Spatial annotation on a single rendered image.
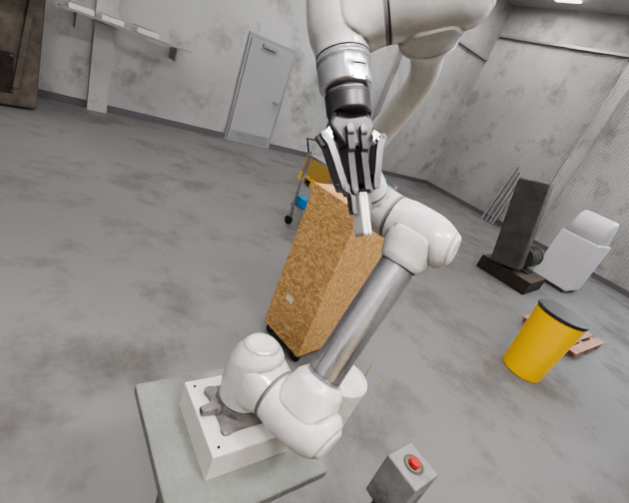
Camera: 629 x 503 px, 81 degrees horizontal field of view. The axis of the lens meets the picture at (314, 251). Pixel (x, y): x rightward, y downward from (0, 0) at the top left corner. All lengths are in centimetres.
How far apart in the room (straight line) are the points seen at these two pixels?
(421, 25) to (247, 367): 89
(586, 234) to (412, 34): 758
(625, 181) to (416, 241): 1032
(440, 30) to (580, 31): 1198
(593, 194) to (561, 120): 211
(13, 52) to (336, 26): 643
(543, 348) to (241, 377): 344
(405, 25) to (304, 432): 91
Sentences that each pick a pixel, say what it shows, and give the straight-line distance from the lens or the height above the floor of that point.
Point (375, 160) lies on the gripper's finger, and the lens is 64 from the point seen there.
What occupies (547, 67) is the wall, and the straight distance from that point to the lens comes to 1259.
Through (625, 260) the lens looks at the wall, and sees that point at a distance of 1104.
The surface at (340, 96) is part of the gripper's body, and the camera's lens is 63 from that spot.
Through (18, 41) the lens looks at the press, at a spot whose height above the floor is 89.
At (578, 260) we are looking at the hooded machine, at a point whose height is 65.
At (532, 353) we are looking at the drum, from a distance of 423.
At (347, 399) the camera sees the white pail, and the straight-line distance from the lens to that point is 226.
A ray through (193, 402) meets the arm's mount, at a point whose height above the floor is 85.
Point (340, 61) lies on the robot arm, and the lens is 64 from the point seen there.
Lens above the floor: 184
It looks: 24 degrees down
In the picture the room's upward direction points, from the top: 22 degrees clockwise
